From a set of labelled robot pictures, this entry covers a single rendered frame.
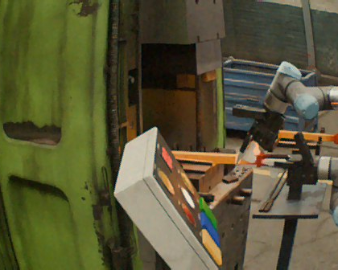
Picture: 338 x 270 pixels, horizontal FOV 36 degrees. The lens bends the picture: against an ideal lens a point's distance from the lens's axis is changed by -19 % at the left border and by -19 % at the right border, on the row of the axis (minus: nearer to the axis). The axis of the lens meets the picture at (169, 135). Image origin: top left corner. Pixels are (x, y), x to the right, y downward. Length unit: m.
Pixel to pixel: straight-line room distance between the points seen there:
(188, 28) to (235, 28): 8.97
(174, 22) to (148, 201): 0.66
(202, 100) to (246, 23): 8.39
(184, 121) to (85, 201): 0.67
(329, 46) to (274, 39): 1.30
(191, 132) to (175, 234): 1.02
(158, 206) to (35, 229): 0.81
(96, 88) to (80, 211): 0.34
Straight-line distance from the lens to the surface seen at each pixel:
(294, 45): 9.97
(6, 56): 1.70
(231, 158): 1.80
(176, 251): 1.13
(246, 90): 5.76
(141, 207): 1.09
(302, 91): 1.61
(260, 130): 1.72
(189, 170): 1.79
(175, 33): 1.62
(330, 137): 2.23
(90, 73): 1.45
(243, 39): 10.51
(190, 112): 2.08
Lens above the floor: 1.53
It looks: 15 degrees down
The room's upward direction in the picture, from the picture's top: 1 degrees counter-clockwise
